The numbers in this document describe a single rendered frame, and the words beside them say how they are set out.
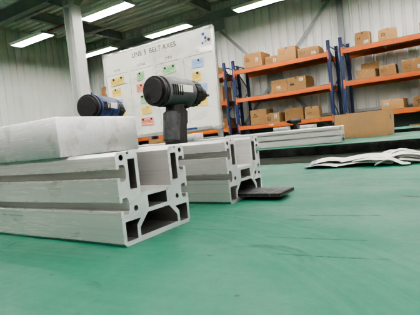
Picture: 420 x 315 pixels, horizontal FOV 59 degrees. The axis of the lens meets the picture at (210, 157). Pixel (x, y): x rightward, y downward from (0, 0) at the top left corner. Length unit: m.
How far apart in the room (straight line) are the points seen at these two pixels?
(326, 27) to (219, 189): 10.99
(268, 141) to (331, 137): 0.34
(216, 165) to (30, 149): 0.22
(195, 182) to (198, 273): 0.27
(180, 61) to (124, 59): 0.78
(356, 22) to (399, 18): 1.03
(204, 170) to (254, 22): 11.80
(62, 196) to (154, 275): 0.17
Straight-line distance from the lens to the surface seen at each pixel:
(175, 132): 0.74
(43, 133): 0.41
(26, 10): 11.17
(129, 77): 4.37
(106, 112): 0.93
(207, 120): 3.72
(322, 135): 1.99
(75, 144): 0.40
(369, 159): 0.81
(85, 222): 0.38
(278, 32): 11.86
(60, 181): 0.40
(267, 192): 0.50
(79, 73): 9.28
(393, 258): 0.28
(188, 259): 0.29
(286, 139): 2.05
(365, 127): 2.40
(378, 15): 11.21
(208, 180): 0.51
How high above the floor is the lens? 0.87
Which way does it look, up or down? 3 degrees down
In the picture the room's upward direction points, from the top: 6 degrees counter-clockwise
